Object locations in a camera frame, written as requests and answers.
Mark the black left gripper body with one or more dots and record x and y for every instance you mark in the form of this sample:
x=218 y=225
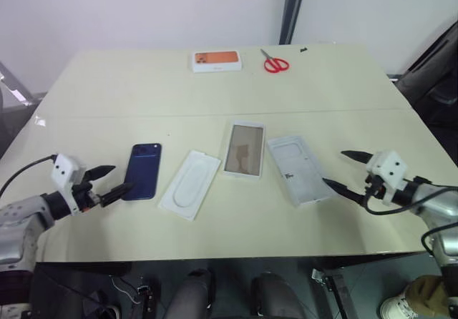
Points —
x=86 y=195

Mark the black chair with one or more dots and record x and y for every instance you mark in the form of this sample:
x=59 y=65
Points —
x=436 y=79

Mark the white moulded insert tray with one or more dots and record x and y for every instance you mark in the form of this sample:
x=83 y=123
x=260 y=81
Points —
x=189 y=186

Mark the dark blue smartphone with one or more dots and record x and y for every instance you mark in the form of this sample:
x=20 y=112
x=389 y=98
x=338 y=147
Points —
x=143 y=170

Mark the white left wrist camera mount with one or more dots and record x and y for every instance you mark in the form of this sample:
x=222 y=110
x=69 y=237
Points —
x=64 y=170

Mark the white phone box lid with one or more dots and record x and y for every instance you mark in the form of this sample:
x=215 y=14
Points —
x=298 y=170

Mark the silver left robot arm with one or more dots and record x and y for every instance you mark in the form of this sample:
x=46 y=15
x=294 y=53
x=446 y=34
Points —
x=21 y=222

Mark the dark metal pillar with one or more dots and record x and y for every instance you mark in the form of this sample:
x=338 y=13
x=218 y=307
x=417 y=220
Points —
x=291 y=11

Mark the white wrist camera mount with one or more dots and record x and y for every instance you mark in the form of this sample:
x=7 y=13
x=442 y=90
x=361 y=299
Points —
x=388 y=167
x=64 y=170

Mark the grey metal frame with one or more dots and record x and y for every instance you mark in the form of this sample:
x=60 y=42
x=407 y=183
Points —
x=12 y=93

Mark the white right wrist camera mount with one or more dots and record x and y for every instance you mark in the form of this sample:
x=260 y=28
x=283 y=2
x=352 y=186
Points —
x=388 y=167

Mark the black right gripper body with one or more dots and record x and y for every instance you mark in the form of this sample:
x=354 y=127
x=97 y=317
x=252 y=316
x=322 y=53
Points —
x=374 y=186

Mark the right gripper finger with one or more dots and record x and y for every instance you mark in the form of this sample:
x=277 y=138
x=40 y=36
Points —
x=358 y=155
x=345 y=190

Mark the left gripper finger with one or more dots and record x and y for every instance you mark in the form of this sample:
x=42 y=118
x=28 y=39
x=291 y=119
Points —
x=100 y=171
x=116 y=192

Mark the orange print phone box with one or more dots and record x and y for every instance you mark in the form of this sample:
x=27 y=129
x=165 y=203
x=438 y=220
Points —
x=216 y=61

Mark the clear tape scrap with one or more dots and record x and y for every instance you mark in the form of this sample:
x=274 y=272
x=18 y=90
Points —
x=40 y=121

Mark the metal table leg bracket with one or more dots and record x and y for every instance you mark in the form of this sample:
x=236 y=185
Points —
x=332 y=290

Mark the dark rounded shape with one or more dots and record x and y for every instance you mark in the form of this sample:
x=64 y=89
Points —
x=273 y=297
x=191 y=294

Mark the white phone box base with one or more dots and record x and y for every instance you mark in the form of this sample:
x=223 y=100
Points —
x=245 y=152

